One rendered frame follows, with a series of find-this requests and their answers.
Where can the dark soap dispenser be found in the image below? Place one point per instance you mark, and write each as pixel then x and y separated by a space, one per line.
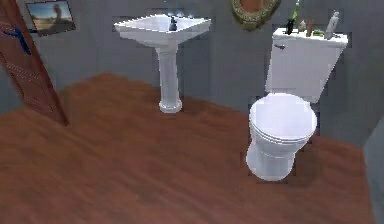
pixel 172 24

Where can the white toilet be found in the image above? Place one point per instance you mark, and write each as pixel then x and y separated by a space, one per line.
pixel 283 120

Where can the round gold-framed mirror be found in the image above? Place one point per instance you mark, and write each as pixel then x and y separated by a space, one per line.
pixel 255 18

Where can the green and black brush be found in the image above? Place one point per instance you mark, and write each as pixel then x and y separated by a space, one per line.
pixel 292 20

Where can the small grey bottle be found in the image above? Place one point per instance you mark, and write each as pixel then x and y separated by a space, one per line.
pixel 302 26

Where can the brown small bottle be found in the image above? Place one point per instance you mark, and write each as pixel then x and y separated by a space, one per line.
pixel 310 29

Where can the green small object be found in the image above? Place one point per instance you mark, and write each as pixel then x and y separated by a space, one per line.
pixel 318 33

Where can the white spray bottle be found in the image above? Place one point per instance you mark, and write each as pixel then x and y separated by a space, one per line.
pixel 332 23

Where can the brown wooden door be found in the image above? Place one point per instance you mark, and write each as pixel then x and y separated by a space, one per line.
pixel 26 70

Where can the framed landscape picture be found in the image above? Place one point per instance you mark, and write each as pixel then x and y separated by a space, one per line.
pixel 50 16

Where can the white pedestal sink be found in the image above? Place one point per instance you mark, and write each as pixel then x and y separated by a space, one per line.
pixel 166 28

